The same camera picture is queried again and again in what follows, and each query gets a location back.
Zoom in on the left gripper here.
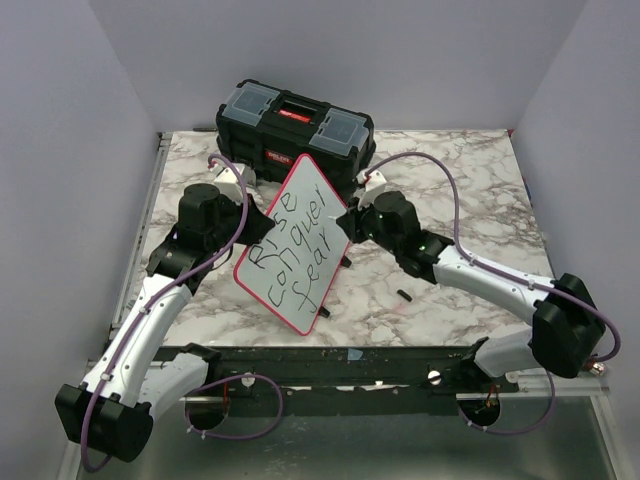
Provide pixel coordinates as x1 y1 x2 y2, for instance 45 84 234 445
208 192 275 252

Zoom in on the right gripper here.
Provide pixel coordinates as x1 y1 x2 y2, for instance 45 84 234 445
338 192 401 256

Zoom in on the pink framed whiteboard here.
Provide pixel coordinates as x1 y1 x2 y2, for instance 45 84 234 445
234 154 349 336

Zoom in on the black marker cap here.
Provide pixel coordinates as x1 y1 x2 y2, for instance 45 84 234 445
396 289 413 302

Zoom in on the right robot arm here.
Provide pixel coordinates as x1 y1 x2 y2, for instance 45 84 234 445
336 191 605 392

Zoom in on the black plastic toolbox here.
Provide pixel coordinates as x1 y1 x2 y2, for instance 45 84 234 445
216 79 376 202

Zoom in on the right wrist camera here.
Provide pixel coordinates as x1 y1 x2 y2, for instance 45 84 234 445
356 170 387 210

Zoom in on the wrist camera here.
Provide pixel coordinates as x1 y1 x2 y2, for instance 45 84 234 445
356 170 387 210
209 162 243 204

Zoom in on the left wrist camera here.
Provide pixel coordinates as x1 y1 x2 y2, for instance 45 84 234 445
209 162 243 204

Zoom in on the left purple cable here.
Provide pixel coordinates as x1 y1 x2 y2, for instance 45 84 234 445
80 153 285 472

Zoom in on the purple cable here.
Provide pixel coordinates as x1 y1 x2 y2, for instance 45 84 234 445
80 153 285 472
362 152 622 435

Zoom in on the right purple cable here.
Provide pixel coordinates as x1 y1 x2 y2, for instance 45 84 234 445
362 152 622 435

